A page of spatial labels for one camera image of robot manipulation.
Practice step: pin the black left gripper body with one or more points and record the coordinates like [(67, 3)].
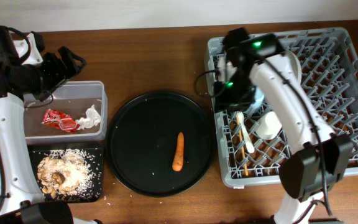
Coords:
[(46, 76)]

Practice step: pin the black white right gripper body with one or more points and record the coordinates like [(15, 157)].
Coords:
[(238, 93)]

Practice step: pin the white plastic fork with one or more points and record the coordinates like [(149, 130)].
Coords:
[(245, 136)]

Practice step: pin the light blue plastic cup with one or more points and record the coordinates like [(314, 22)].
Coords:
[(257, 102)]

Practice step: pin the wooden chopstick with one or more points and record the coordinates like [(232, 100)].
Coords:
[(243, 151)]

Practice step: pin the white paper cup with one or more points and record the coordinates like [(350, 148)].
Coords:
[(269, 126)]

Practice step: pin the red snack wrapper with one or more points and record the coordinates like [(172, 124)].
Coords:
[(60, 120)]

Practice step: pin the white tissue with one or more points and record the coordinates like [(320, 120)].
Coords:
[(93, 118)]

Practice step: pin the grey round plate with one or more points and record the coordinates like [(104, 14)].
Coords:
[(296, 66)]

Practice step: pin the peanut shells and rice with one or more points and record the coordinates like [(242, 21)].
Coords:
[(64, 172)]

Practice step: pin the pink bowl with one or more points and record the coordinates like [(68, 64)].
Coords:
[(221, 65)]

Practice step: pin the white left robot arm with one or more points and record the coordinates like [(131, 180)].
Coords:
[(21, 199)]

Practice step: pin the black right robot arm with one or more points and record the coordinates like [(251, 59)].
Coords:
[(319, 156)]

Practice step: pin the grey dishwasher rack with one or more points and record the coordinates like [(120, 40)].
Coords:
[(329, 67)]

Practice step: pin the clear plastic bin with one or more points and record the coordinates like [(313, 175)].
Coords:
[(73, 98)]

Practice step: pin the orange carrot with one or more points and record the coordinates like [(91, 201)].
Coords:
[(178, 159)]

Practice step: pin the black round tray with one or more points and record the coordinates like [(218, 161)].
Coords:
[(142, 140)]

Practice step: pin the black rectangular tray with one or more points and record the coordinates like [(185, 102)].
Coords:
[(95, 189)]

